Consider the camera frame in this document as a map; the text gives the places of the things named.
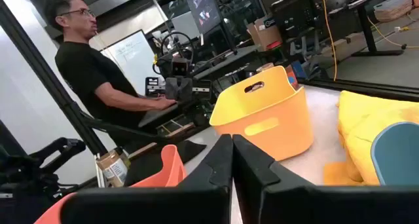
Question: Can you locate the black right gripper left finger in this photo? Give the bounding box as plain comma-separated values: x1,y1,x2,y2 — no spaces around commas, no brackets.
61,134,234,224

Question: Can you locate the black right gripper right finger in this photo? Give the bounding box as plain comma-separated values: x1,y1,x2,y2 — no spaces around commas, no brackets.
232,134,419,224

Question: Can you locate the salmon orange plastic bin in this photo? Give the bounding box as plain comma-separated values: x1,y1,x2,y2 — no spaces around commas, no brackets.
34,144,187,224

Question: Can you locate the black-lidded jar white label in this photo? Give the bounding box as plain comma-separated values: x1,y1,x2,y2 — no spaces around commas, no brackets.
96,147,131,188

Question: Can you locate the yellow plastic bin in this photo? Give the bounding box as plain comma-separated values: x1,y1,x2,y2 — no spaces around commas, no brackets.
209,65,314,162

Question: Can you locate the white plastic table cover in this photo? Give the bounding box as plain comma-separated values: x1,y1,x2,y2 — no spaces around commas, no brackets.
183,84,348,224

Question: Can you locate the grey side desk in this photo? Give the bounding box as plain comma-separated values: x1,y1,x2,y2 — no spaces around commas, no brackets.
137,101,197,130

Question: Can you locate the yellow cloth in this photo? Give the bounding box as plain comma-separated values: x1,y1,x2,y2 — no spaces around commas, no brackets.
323,90,419,187

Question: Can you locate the blue plastic bin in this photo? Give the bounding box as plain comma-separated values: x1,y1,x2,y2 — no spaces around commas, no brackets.
371,121,419,187

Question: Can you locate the spice jar orange blue label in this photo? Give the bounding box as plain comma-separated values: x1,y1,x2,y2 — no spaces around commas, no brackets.
283,65,301,90

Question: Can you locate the white whiteboard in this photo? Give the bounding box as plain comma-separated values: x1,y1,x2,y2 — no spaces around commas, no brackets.
100,29,157,96

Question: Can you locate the person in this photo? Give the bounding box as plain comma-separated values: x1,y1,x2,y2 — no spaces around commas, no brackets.
44,0,179,153

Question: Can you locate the brown cardboard box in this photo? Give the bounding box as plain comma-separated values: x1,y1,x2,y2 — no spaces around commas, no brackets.
247,16,283,52

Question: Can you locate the black background desk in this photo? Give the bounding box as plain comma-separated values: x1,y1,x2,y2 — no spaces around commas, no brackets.
270,0,407,58

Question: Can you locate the dark computer monitor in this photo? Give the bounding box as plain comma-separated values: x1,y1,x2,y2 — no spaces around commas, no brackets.
184,0,227,35

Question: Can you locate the grey gripper device with cables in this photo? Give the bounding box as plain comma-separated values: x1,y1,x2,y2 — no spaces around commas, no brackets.
153,31,213,103

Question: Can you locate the yellow hanging cable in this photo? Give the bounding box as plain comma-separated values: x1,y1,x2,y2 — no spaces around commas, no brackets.
319,0,338,82

